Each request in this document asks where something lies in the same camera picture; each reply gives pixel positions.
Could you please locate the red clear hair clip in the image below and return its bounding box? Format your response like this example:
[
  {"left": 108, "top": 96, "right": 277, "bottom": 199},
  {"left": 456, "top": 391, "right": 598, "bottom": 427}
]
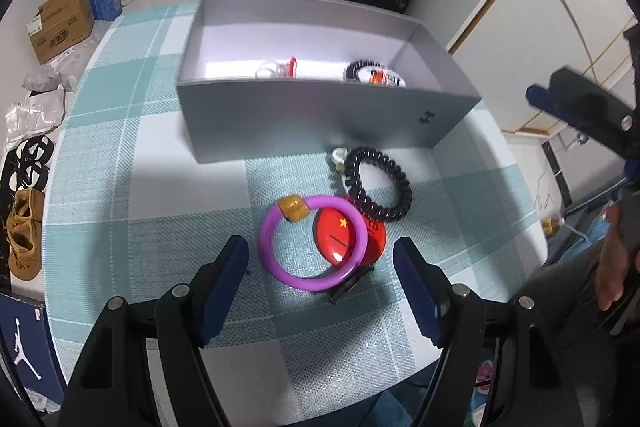
[{"left": 255, "top": 56, "right": 297, "bottom": 79}]

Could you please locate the tan suede boot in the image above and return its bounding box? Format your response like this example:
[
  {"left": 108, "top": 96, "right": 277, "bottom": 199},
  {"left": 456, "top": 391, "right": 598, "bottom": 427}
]
[
  {"left": 6, "top": 188, "right": 44, "bottom": 236},
  {"left": 9, "top": 231, "right": 41, "bottom": 281}
]

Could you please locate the person right hand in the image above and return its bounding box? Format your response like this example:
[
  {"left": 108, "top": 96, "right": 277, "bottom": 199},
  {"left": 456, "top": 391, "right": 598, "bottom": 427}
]
[{"left": 596, "top": 205, "right": 631, "bottom": 311}]

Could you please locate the black white sneaker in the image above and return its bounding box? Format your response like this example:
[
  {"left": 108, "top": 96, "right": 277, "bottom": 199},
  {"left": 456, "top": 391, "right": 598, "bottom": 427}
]
[
  {"left": 1, "top": 161, "right": 49, "bottom": 196},
  {"left": 13, "top": 135, "right": 54, "bottom": 169}
]

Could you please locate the teal plaid tablecloth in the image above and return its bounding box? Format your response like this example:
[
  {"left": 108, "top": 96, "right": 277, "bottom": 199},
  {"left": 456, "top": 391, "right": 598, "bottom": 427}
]
[{"left": 42, "top": 4, "right": 548, "bottom": 426}]

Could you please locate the white round pin badge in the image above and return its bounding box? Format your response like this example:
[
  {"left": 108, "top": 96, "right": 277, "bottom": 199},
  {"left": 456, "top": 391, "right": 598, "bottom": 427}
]
[{"left": 367, "top": 65, "right": 406, "bottom": 88}]

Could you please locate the purple ring bracelet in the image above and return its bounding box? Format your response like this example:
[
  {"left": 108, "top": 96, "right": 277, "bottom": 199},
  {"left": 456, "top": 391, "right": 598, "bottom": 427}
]
[{"left": 258, "top": 194, "right": 369, "bottom": 293}]

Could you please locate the red flag round badge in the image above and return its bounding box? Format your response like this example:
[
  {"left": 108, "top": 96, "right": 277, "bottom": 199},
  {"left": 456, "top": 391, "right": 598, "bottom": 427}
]
[{"left": 314, "top": 207, "right": 387, "bottom": 268}]

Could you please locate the grey plastic parcel bag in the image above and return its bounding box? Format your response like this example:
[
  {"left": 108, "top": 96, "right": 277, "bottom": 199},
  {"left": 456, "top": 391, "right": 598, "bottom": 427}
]
[{"left": 22, "top": 34, "right": 103, "bottom": 92}]

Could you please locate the grey open cardboard box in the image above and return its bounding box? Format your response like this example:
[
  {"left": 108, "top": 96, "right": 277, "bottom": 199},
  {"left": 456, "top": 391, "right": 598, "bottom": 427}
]
[{"left": 176, "top": 0, "right": 480, "bottom": 164}]

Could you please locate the blue jordan shoe box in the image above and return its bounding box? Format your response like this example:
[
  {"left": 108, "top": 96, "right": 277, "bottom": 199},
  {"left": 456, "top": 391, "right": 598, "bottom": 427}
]
[{"left": 1, "top": 293, "right": 66, "bottom": 407}]

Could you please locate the white plastic parcel bag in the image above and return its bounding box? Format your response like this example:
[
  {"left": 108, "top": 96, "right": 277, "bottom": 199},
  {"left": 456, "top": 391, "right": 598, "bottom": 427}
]
[{"left": 4, "top": 89, "right": 65, "bottom": 153}]

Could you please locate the black coil hair tie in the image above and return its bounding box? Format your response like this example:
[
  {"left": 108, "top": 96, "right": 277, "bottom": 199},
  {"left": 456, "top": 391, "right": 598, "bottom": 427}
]
[{"left": 345, "top": 146, "right": 414, "bottom": 223}]

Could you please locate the brown cardboard box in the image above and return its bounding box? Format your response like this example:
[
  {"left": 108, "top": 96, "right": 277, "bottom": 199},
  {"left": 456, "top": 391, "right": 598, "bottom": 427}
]
[{"left": 26, "top": 0, "right": 94, "bottom": 64}]

